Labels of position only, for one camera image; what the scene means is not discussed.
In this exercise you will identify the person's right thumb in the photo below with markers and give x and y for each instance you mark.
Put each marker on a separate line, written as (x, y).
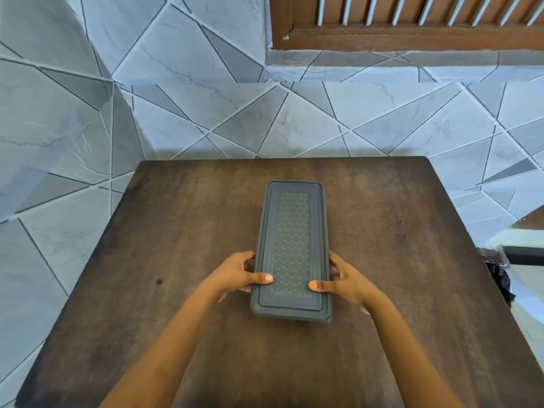
(321, 286)

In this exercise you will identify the brown wooden table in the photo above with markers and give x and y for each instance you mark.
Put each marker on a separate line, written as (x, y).
(170, 233)

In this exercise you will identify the person's left thumb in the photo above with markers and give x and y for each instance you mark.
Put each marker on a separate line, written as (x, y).
(259, 279)

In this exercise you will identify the person's right forearm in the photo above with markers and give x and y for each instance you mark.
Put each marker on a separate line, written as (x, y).
(408, 356)

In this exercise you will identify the dark grey rectangular box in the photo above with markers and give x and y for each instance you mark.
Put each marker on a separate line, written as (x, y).
(293, 233)

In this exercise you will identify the person's left forearm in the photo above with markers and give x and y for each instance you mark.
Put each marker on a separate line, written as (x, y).
(168, 356)

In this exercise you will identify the brown wooden window frame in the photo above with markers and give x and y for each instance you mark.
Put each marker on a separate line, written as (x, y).
(403, 38)

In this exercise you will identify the person's right hand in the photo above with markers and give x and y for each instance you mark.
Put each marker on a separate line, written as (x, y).
(346, 284)

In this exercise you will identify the black plastic bag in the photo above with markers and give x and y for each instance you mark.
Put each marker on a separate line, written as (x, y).
(497, 276)

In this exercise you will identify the person's left hand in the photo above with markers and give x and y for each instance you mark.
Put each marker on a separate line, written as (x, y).
(231, 276)

